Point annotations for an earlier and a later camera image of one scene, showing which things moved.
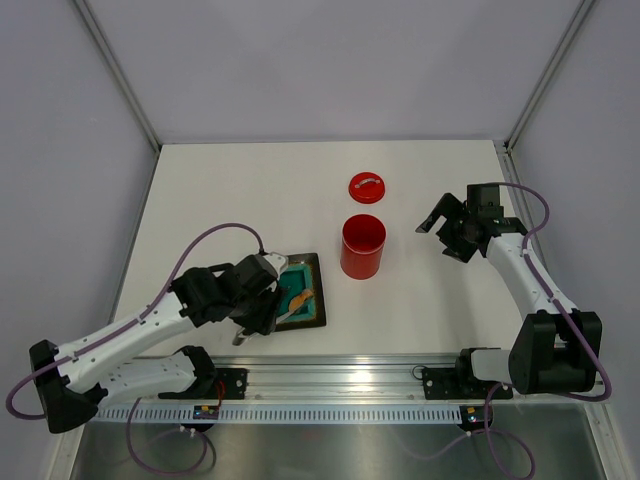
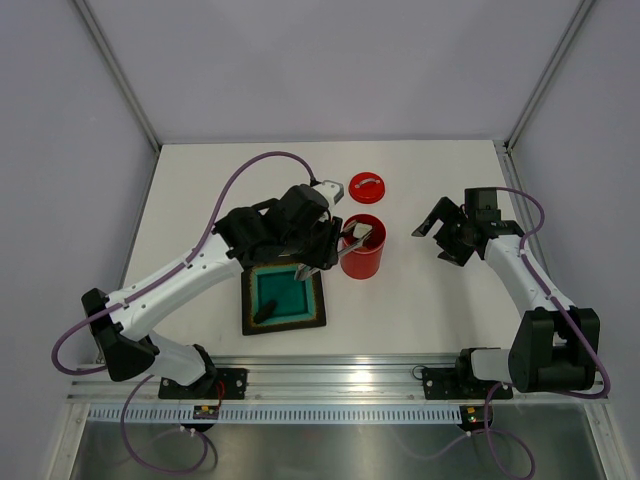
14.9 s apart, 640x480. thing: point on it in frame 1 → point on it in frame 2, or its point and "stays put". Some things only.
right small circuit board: x=473 y=417 stays put
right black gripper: x=449 y=206 stays put
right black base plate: x=459 y=384 stays put
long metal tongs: x=242 y=336 → x=358 y=242
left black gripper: x=265 y=321 → x=327 y=254
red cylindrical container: x=363 y=239 stays put
